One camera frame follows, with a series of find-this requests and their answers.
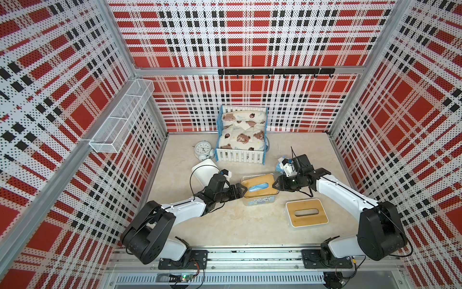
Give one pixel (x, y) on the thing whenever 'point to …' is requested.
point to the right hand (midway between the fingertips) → (278, 185)
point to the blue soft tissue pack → (258, 187)
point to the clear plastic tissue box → (262, 200)
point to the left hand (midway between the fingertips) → (244, 190)
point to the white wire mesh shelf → (110, 136)
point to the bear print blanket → (237, 138)
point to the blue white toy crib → (243, 156)
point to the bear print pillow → (229, 118)
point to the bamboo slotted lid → (249, 182)
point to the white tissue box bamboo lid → (306, 212)
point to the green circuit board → (182, 277)
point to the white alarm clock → (203, 150)
